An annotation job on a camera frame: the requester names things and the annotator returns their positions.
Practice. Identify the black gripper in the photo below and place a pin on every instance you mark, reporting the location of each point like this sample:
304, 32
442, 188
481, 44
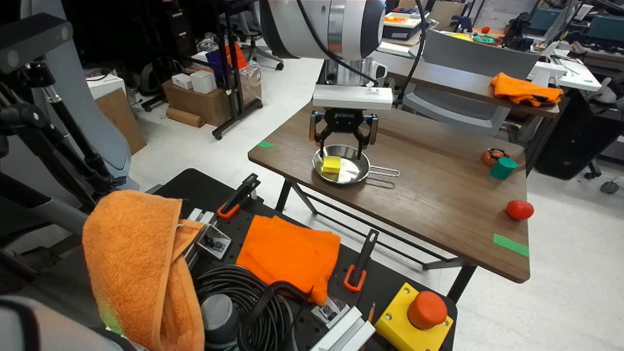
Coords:
360, 124

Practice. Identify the yellow block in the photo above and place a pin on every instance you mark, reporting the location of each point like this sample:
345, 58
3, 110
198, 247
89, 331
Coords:
331, 167

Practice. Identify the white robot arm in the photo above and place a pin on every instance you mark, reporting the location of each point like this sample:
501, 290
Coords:
345, 34

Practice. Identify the silver metal pan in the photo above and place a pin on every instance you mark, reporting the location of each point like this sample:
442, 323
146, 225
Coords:
356, 171

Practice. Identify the teal green block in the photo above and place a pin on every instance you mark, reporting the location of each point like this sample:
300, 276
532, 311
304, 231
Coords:
504, 169

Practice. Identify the green tape marker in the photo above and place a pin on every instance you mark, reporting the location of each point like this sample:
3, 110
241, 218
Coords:
512, 245
267, 145

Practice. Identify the cardboard box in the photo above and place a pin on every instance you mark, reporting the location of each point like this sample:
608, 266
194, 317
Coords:
196, 99

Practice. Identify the orange folded cloth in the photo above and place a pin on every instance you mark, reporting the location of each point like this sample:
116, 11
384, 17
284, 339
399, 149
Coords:
278, 251

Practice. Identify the orange clamp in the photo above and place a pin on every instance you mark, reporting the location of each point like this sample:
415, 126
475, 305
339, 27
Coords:
229, 210
356, 276

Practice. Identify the brown orange round toy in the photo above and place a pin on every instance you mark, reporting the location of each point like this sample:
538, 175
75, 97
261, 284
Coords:
493, 155

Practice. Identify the orange cloth on shelf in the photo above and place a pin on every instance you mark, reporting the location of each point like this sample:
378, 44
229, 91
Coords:
524, 93

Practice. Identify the red ball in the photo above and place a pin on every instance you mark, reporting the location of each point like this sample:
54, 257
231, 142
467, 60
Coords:
520, 210

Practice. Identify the yellow emergency stop button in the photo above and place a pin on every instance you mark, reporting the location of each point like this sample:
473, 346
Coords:
417, 321

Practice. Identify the orange towel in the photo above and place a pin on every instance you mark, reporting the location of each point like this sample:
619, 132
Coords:
136, 255

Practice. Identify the white camera mount bar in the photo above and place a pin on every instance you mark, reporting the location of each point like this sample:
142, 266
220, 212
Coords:
354, 99

